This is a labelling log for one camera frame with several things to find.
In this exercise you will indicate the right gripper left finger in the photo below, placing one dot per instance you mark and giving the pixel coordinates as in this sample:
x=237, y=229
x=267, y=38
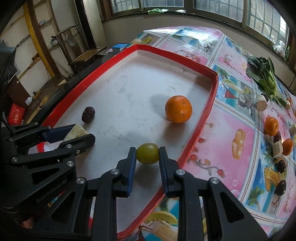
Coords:
x=87, y=209

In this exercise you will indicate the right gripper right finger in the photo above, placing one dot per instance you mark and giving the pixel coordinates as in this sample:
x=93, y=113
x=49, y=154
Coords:
x=206, y=204

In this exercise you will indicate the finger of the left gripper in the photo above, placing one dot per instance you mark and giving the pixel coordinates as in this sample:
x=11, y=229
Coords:
x=65, y=151
x=23, y=137

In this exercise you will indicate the pale sugarcane piece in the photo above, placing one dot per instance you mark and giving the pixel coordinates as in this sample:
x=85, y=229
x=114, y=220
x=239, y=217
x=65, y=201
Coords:
x=277, y=149
x=76, y=132

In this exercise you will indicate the green grape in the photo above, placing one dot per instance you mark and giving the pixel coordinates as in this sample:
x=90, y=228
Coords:
x=148, y=153

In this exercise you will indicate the dark purple plum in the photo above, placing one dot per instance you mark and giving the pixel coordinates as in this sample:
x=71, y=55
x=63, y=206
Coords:
x=281, y=188

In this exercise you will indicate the orange mandarin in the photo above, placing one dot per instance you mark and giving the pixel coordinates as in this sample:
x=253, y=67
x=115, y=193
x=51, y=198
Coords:
x=287, y=146
x=271, y=126
x=178, y=109

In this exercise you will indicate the large sugarcane chunk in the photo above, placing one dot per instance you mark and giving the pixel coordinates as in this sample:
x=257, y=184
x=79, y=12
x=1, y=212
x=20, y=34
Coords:
x=261, y=103

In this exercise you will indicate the colourful fruit print tablecloth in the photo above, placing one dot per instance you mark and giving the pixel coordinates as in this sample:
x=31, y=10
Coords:
x=233, y=146

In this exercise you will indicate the red rimmed white tray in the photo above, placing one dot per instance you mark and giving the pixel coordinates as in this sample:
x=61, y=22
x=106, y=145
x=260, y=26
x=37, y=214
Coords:
x=129, y=93

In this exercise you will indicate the small jujube behind cube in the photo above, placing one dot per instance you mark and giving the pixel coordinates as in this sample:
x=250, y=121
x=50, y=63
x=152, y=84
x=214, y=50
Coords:
x=277, y=137

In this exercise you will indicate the dark wooden chair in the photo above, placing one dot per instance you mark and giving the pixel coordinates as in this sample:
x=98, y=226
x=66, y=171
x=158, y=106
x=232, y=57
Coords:
x=77, y=58

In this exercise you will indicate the pale cube chunk far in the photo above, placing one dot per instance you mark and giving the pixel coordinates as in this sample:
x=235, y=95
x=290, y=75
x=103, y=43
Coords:
x=292, y=129

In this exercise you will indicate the blue sponge block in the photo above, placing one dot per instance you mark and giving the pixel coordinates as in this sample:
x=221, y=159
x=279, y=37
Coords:
x=119, y=46

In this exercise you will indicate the dark jujube near vegetable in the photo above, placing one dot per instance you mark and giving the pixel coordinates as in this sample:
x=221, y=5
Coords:
x=265, y=96

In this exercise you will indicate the green leafy vegetable bunch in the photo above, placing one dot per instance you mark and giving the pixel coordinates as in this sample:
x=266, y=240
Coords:
x=261, y=70

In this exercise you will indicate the green cloth on sill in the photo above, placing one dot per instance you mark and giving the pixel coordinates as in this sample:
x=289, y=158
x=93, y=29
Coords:
x=155, y=11

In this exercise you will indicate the white plastic bag on sill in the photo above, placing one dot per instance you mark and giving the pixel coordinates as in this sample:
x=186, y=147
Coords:
x=280, y=48

